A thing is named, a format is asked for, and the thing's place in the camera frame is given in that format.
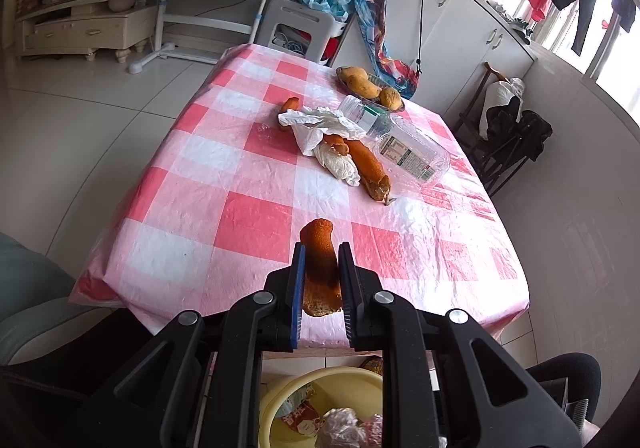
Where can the dark wooden chair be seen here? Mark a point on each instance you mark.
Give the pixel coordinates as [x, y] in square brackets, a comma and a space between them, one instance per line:
[492, 70]

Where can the yellow plastic bin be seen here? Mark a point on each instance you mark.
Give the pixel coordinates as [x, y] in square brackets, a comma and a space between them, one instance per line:
[320, 380]

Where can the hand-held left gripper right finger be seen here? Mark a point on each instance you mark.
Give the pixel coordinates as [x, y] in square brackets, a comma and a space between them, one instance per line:
[346, 293]

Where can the grey upholstered chair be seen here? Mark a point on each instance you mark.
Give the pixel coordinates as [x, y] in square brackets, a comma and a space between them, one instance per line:
[30, 288]

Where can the red plastic container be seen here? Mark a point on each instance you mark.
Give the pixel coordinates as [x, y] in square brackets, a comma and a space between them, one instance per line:
[332, 48]

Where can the small orange fruit peel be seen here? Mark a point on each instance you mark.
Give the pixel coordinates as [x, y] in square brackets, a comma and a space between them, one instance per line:
[290, 105]

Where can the cream TV cabinet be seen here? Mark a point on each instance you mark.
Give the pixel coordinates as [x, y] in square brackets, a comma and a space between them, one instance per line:
[75, 30]

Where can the white plastic stool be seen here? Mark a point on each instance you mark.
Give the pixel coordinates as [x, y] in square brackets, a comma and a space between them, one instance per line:
[290, 10]

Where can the yellow mango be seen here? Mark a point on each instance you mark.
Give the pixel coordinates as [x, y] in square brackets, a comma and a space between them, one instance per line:
[365, 87]
[352, 72]
[390, 98]

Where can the dark woven fruit basket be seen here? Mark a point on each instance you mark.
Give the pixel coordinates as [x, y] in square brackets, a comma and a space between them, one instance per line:
[341, 74]

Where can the pink white checked tablecloth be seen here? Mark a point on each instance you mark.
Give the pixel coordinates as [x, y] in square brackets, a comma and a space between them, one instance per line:
[225, 153]

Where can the large white tissue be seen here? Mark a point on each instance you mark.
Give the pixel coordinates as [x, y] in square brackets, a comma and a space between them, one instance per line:
[320, 120]

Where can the white cabinet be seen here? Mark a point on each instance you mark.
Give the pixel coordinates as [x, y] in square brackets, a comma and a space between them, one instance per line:
[460, 28]

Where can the black folding chair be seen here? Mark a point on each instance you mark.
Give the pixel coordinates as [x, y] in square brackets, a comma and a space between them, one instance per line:
[530, 128]

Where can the white stuffed bag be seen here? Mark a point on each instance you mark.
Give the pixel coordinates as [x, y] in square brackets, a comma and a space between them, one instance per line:
[500, 93]

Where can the short orange fruit peel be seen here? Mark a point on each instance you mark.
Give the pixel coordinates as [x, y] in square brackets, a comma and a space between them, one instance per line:
[336, 143]

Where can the clear plastic bag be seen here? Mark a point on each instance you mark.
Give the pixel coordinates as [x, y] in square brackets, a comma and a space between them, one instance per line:
[345, 430]

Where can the person's right leg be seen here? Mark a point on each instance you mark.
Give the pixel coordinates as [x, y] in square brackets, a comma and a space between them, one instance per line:
[565, 378]

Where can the colourful knitted slipper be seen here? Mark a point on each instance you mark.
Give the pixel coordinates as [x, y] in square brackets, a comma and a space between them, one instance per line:
[372, 367]

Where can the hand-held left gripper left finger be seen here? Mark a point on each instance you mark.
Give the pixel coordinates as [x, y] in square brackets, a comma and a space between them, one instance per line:
[298, 288]

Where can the small white tissue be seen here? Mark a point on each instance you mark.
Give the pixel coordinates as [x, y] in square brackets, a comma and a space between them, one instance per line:
[342, 170]

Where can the clear plastic bottle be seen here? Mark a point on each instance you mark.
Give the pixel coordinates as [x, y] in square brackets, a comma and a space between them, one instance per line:
[415, 153]

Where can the colourful printed bag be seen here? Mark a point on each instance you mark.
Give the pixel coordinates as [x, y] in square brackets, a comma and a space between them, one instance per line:
[372, 28]

